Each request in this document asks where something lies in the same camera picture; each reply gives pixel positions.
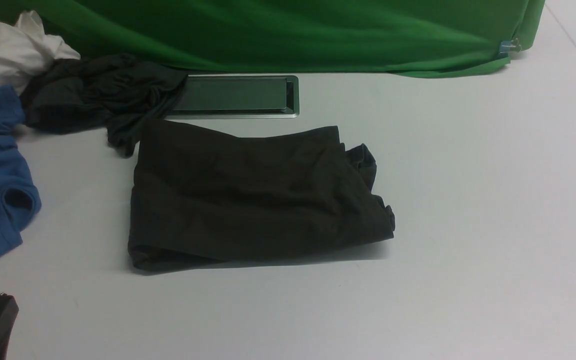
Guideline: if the metal table cable hatch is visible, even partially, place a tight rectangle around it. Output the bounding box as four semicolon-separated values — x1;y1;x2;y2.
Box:
167;74;300;120

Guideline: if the dark teal crumpled garment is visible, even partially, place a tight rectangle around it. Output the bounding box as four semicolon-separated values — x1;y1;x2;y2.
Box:
20;54;189;157

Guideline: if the green backdrop cloth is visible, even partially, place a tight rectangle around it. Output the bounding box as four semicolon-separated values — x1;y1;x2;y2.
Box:
0;0;545;79

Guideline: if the white crumpled garment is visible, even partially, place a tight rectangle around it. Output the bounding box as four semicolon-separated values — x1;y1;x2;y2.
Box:
0;10;81;95

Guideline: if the blue binder clip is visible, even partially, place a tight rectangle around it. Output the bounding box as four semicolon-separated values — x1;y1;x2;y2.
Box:
498;38;522;59

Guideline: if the dark gray long-sleeve top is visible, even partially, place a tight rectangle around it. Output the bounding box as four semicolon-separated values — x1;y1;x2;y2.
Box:
126;120;396;273

